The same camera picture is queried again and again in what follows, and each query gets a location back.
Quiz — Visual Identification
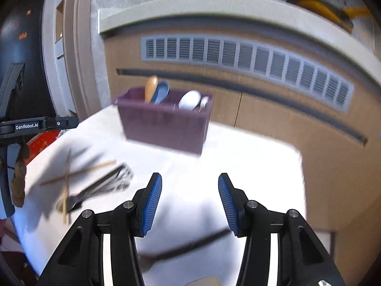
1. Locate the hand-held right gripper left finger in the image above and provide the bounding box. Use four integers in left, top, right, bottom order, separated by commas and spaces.
37, 172, 163, 286

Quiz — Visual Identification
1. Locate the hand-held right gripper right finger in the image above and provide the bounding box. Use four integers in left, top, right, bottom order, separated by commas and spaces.
218, 172, 346, 286

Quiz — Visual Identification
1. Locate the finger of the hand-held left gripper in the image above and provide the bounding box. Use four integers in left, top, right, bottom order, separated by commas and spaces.
45, 116, 80, 130

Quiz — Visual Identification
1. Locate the metal spatula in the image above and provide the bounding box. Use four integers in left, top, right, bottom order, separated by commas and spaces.
98, 176, 133, 194

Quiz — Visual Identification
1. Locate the purple utensil holder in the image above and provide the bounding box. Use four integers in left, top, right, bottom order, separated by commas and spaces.
115, 87, 214, 156

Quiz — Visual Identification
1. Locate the red patterned bag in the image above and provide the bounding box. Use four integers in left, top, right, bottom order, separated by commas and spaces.
27, 132, 64, 163

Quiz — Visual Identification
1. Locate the brown fuzzy clothing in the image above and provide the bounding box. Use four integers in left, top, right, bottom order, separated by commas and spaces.
11, 142, 28, 208

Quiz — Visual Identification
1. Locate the wooden chopstick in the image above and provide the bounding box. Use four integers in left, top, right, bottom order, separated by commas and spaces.
40, 160, 117, 185

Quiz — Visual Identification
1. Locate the black ladle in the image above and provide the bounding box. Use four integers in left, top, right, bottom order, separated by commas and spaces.
138, 228, 230, 275

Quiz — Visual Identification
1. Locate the long wooden spoon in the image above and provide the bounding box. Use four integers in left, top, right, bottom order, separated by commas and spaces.
56, 151, 72, 225

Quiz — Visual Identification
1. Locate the wooden base cabinet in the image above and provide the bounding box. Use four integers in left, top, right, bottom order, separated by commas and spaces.
103, 21, 381, 245

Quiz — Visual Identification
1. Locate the blue spoon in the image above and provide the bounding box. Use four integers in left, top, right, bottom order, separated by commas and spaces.
153, 81, 170, 105

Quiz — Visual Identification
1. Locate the white spoon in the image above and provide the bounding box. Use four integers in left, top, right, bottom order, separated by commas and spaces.
178, 90, 202, 111

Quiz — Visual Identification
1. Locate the grey vent grille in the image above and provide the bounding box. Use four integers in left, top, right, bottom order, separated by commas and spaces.
140, 35, 355, 114

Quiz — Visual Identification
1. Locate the grey kitchen counter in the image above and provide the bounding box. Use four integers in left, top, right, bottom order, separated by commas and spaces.
98, 0, 381, 55

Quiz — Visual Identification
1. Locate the black handled fork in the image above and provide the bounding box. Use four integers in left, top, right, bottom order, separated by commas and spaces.
67, 163, 130, 213

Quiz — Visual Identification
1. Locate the brown door frame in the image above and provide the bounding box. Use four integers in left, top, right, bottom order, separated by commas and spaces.
63, 0, 120, 120

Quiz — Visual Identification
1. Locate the black frying pan orange handle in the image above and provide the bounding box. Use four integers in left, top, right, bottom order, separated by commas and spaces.
286, 0, 373, 34

